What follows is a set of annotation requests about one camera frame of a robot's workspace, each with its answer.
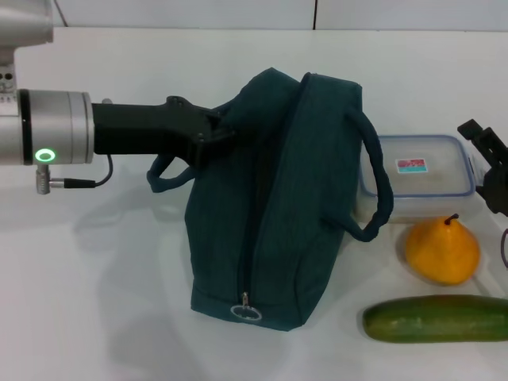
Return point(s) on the dark teal insulated bag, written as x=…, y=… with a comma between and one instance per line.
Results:
x=278, y=198

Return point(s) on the clear container with blue lid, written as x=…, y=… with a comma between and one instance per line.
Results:
x=428, y=166

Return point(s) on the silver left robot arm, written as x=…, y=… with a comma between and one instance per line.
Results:
x=51, y=127

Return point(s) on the orange pear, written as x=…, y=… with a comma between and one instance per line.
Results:
x=442, y=254

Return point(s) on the green cucumber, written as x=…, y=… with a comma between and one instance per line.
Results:
x=436, y=319

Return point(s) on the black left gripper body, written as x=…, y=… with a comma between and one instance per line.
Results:
x=139, y=127

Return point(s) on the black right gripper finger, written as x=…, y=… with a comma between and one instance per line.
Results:
x=490, y=143
x=496, y=194

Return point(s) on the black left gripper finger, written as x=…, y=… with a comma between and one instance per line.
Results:
x=214, y=129
x=206, y=152

